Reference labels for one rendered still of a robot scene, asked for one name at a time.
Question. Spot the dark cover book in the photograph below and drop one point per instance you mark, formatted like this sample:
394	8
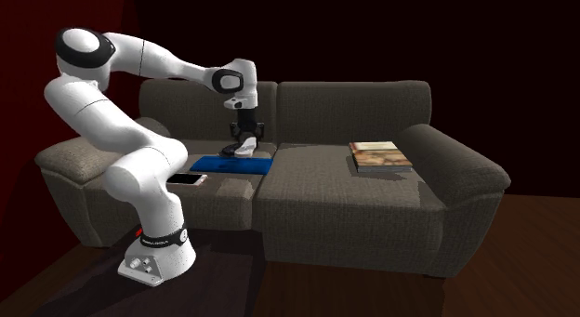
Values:
385	169

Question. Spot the blue flat book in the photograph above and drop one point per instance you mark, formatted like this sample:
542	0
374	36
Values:
235	164

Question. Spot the grey-brown fabric sofa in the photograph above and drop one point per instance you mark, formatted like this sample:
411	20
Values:
326	203

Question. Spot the dark robot stand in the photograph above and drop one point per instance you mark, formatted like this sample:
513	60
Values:
222	280

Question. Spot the brown patterned cover book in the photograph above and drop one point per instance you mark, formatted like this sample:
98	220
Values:
378	154

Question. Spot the white-edged black smartphone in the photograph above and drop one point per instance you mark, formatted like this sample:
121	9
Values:
188	178

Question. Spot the black and white object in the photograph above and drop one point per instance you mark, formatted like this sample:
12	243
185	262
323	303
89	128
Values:
242	148

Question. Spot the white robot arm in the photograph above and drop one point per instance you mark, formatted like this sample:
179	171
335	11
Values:
113	125

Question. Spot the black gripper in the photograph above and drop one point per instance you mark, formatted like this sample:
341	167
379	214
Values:
247	125

